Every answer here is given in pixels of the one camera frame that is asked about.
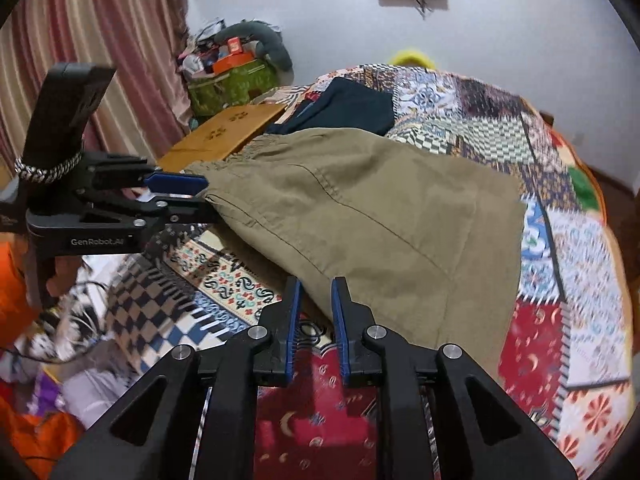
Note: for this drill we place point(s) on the pile of mixed clothes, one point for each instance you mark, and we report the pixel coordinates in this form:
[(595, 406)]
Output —
[(197, 55)]

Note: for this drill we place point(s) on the dark navy cloth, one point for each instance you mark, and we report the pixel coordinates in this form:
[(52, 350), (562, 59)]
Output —
[(350, 105)]

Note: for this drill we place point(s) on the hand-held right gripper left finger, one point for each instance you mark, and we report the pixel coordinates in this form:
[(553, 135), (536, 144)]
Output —
[(295, 310)]

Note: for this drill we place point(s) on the olive green pants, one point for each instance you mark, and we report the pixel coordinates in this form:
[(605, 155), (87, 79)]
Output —
[(375, 220)]

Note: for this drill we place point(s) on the orange cloth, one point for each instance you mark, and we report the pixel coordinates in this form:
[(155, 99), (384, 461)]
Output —
[(30, 440)]

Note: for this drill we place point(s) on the green patterned bag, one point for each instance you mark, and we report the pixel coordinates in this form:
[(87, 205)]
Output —
[(232, 85)]

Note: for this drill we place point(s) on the striped pink curtain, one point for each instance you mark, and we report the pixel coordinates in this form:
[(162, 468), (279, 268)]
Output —
[(100, 25)]

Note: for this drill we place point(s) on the orange box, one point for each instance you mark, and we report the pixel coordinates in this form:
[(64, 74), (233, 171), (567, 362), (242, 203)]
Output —
[(232, 62)]

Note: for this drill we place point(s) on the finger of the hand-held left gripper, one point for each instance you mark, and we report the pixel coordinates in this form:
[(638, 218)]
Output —
[(177, 184), (170, 211)]

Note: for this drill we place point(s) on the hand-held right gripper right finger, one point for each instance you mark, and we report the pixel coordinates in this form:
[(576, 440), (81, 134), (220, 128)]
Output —
[(338, 310)]

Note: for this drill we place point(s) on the small wooden table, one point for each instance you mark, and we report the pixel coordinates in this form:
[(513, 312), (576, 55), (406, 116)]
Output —
[(225, 135)]

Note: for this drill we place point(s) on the grey curved cushion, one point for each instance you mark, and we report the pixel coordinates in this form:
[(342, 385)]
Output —
[(272, 42)]

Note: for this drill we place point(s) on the yellow round object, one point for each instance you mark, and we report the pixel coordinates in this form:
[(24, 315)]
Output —
[(411, 57)]

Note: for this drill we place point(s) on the colourful patchwork blanket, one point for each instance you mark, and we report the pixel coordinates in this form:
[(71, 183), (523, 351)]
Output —
[(575, 270)]

